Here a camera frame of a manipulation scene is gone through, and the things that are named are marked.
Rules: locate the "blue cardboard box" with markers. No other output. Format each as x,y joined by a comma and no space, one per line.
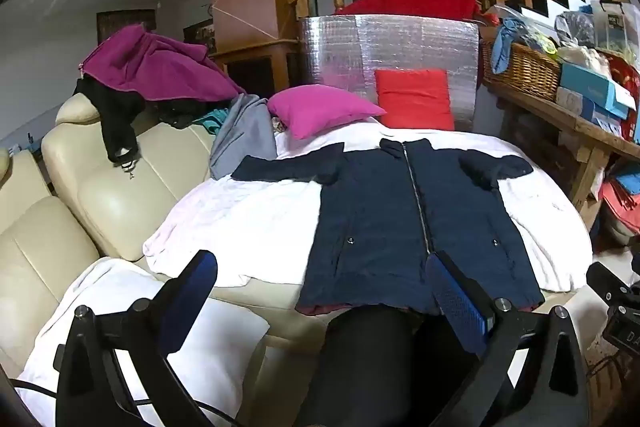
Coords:
595,89

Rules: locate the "wicker basket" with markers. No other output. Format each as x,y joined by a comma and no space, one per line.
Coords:
522,69

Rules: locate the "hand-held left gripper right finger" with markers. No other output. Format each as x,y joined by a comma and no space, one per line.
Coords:
457,304

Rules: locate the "teal garment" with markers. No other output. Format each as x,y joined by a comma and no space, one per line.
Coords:
210,122

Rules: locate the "blue cloth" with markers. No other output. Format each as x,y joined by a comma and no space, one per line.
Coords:
506,44

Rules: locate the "wooden table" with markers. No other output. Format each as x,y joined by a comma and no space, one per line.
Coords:
560,127

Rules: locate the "person's black trousers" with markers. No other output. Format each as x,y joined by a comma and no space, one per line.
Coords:
370,367

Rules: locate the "grey garment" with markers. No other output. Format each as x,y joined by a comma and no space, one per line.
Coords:
245,132

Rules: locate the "white blanket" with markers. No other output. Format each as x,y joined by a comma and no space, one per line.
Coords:
240,227

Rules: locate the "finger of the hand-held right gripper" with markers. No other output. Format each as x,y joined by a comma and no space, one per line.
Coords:
606,283

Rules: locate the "black garment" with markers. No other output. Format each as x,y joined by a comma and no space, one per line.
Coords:
117,117

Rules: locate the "red pillow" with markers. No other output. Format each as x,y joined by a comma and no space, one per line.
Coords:
415,99

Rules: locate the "clear plastic package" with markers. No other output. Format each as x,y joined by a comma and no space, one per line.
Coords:
617,29

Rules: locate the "pile of red and blue cloths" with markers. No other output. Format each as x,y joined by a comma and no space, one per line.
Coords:
622,207

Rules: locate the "navy zip jacket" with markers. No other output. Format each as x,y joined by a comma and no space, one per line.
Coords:
395,217

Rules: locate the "dark framed picture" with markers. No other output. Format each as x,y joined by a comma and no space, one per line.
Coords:
125,23
199,36

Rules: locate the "silver foil insulation board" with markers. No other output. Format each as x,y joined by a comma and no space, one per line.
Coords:
345,52

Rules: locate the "magenta pillow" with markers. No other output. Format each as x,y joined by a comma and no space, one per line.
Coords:
320,109

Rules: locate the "cream cloth bundle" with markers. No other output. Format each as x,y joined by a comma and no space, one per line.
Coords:
585,59

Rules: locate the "purple garment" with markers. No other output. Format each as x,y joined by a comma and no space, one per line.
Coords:
155,72

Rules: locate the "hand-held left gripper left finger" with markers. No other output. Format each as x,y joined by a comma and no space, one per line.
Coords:
192,289

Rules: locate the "cream leather sofa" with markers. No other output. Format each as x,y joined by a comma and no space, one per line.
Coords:
75,187

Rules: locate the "grey folded fabric pack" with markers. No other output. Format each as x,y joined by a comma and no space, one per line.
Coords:
575,29

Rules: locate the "red patterned bag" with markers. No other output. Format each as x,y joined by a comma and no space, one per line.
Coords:
627,82

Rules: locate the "white cushion cloth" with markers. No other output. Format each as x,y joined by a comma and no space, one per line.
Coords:
150,357

